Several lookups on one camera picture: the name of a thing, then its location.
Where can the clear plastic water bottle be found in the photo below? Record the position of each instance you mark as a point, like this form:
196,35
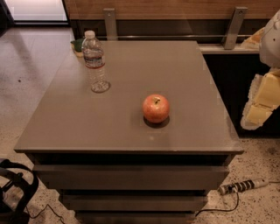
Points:
94,58

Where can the metal bracket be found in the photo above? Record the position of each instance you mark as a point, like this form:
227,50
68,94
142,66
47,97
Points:
234,27
110,23

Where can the white power strip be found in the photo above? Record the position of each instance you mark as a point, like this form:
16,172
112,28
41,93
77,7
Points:
243,186

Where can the red apple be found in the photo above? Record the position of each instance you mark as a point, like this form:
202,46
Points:
156,108

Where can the black bag with straps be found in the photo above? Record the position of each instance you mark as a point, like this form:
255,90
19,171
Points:
16,193

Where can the wooden wall shelf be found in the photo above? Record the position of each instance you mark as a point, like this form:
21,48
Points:
203,20

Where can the green and yellow sponge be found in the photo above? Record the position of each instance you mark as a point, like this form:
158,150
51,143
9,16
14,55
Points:
77,47

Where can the grey drawer cabinet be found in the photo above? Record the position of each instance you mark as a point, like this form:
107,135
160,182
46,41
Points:
109,164

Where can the right metal bracket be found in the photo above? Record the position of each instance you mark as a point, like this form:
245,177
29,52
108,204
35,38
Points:
234,27

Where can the left metal bracket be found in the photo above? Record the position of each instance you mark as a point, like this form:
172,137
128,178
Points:
110,23

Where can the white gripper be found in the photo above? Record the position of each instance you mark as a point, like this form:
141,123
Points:
270,48

